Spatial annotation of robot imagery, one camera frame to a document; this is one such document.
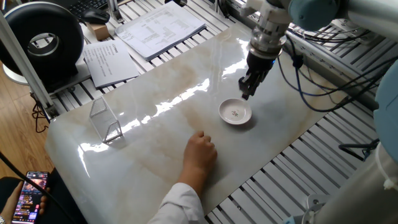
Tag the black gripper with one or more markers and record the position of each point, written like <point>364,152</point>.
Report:
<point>259,67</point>

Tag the small white ceramic plate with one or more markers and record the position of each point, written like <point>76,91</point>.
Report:
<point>234,111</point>

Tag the smartphone with lit screen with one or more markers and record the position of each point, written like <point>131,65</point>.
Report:
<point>30,199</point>

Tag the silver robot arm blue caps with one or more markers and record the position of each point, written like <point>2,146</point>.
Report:
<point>367,12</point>

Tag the forearm in white sleeve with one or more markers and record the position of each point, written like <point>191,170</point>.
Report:
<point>183,202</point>

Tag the silver robot base mounting plate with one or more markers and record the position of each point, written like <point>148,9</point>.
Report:
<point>311,208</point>

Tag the person right hand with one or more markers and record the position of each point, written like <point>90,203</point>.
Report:
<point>199,154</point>

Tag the person left hand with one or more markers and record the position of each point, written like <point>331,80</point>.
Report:
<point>9,203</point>

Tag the printed paper stack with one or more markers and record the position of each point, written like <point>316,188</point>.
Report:
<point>160,29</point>

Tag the single printed paper sheet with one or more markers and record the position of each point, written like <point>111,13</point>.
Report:
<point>109,63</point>

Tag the white perforated metal basket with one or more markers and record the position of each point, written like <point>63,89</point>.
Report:
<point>104,123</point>

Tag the metal stand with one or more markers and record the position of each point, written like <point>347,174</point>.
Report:
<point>115,11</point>

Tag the small cardboard box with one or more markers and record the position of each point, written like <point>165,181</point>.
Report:
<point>99,31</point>

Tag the black computer mouse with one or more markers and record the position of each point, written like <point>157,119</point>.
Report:
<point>95,16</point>

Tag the black keyboard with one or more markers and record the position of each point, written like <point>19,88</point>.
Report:
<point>88,5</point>

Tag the white printed wrist mount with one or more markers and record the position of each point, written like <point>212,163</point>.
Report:
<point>258,6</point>

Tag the aluminium frame post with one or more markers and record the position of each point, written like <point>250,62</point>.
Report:
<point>26,68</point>

